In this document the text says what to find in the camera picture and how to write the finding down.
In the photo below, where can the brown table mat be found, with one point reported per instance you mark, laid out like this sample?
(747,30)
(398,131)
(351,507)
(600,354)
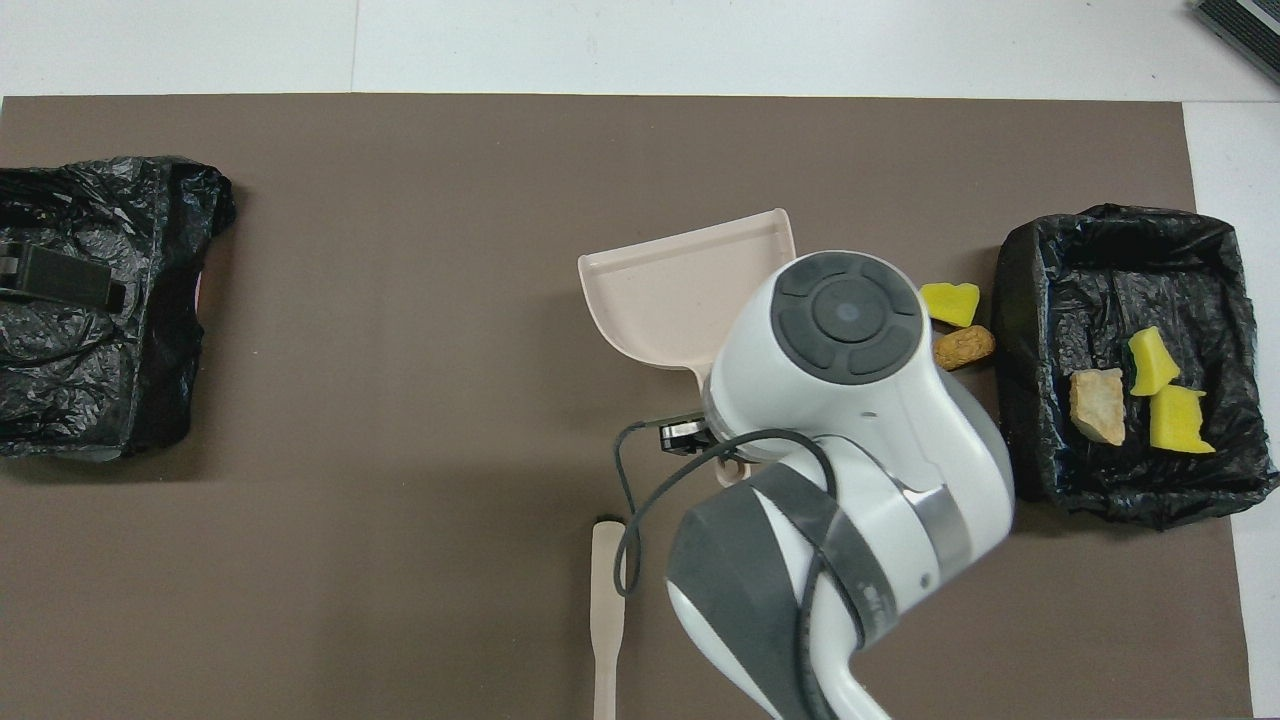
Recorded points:
(400,500)

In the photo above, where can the dark grey ribbed device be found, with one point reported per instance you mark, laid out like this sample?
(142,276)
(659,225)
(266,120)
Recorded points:
(1245,30)

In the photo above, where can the notched yellow sponge piece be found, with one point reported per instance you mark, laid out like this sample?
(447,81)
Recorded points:
(1180,420)

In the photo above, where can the plain yellow sponge piece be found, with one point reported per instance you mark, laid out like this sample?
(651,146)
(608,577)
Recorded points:
(950,303)

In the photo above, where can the pale bread chunk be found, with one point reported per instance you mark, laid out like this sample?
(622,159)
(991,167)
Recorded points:
(1098,405)

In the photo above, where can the beige plastic dustpan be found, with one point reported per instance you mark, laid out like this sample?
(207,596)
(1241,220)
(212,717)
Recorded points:
(680,290)

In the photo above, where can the beige hand brush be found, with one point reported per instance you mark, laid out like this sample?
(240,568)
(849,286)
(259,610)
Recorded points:
(608,600)

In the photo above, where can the green and yellow sponge piece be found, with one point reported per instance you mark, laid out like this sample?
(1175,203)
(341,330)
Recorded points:
(1153,360)

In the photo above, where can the black bag-lined bin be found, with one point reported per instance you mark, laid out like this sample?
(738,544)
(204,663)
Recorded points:
(1100,280)
(80,400)

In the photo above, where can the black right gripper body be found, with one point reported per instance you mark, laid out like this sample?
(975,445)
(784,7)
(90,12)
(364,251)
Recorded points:
(685,437)

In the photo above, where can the brown potato piece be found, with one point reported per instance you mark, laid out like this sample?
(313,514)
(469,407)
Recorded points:
(968,348)

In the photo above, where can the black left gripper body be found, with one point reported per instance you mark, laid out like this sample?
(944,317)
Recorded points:
(65,278)

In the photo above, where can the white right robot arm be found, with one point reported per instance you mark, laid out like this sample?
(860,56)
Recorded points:
(850,400)

